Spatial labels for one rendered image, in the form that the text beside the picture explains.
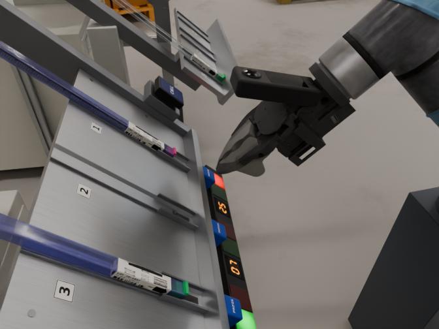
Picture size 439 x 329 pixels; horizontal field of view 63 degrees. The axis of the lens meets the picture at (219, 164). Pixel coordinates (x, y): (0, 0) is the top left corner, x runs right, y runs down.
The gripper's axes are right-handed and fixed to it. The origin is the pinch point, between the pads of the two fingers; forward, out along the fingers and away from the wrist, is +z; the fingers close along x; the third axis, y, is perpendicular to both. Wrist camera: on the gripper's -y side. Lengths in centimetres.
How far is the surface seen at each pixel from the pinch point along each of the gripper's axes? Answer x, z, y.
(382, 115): 110, -22, 125
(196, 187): -5.6, 2.1, -3.6
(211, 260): -17.9, 1.4, -3.6
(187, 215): -10.2, 3.4, -4.5
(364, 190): 57, 2, 101
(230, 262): -13.6, 4.4, 3.6
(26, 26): 7.9, 2.7, -30.5
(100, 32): 34.4, 7.5, -19.9
